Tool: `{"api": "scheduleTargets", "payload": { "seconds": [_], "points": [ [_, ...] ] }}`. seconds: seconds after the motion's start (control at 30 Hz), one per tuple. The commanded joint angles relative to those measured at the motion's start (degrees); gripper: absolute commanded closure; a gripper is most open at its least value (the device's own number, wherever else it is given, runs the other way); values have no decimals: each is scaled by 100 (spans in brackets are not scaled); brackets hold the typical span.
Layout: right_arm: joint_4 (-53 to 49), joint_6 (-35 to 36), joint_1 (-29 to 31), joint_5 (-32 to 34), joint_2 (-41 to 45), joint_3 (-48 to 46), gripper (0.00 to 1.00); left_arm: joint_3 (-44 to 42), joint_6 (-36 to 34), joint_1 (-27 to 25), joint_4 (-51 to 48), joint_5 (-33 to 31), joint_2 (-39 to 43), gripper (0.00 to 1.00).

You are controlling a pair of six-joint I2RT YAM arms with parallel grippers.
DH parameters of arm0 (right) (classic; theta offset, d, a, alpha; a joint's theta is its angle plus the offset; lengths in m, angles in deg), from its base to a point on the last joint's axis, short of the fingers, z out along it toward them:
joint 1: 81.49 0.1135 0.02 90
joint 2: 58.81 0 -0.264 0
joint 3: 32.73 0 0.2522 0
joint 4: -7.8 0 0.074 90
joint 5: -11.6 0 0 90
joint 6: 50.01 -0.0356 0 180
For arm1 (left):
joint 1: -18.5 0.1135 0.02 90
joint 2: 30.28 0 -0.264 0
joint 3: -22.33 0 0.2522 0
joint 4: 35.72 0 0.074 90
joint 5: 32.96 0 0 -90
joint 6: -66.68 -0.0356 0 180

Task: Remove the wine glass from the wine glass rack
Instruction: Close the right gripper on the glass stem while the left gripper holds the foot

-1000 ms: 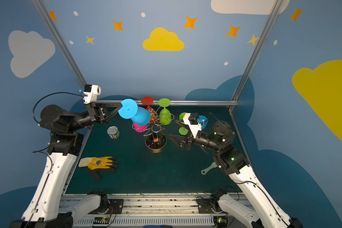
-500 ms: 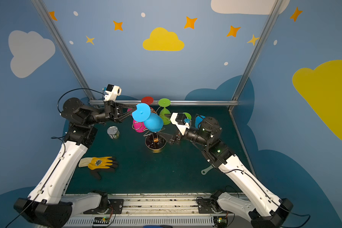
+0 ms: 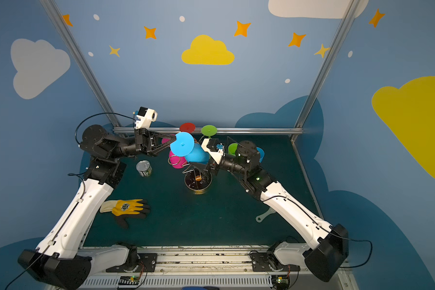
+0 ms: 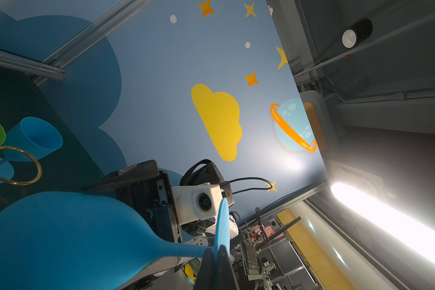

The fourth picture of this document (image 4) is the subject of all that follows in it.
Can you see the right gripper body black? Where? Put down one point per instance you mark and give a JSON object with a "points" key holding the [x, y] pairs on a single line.
{"points": [[152, 200]]}

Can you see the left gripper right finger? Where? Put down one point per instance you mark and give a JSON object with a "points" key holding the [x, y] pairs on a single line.
{"points": [[225, 279]]}

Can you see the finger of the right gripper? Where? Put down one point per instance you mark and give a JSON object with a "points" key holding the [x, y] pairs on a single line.
{"points": [[137, 173]]}

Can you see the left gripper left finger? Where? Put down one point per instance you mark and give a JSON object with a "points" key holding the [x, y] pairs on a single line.
{"points": [[206, 279]]}

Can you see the blue wine glass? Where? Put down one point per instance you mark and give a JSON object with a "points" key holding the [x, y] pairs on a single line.
{"points": [[76, 241], [34, 135]]}

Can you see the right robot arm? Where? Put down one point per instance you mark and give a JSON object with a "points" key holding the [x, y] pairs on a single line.
{"points": [[203, 232]]}

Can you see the ceiling light strip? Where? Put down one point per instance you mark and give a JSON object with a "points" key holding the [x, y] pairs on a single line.
{"points": [[415, 235]]}

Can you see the black ceiling spotlight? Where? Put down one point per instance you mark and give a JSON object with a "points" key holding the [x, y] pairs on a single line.
{"points": [[357, 33]]}

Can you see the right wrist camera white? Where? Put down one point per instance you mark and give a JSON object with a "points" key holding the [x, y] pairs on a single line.
{"points": [[196, 203]]}

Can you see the gold wire wine glass rack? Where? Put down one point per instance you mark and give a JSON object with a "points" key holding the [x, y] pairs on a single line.
{"points": [[9, 170]]}

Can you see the right aluminium frame post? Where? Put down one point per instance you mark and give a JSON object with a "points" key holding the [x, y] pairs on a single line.
{"points": [[87, 38]]}

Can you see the back aluminium frame bar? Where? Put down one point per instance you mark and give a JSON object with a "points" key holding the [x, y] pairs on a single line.
{"points": [[35, 69]]}

